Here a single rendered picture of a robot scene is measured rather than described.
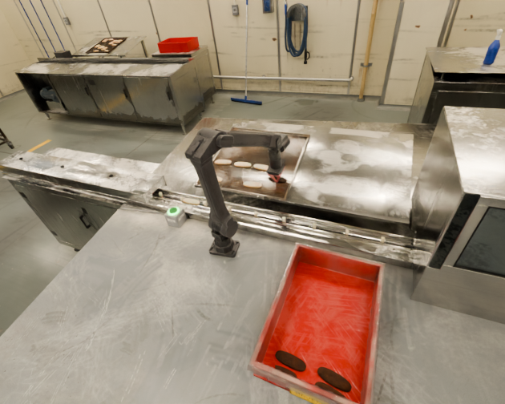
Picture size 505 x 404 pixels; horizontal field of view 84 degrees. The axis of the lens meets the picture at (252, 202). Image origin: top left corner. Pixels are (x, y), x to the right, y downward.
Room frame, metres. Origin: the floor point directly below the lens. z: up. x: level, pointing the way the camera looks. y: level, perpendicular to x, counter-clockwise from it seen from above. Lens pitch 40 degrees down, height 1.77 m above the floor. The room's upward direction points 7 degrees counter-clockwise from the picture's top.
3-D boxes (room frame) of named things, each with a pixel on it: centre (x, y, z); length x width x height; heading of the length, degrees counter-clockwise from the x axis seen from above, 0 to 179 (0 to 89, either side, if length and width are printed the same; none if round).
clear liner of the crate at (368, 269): (0.44, -0.18, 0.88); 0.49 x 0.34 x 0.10; 152
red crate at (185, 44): (4.80, 0.79, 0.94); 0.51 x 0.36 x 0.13; 67
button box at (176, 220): (1.04, 0.38, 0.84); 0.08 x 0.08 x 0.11; 63
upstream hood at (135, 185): (1.53, 1.07, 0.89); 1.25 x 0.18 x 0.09; 63
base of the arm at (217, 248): (0.83, 0.15, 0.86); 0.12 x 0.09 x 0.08; 69
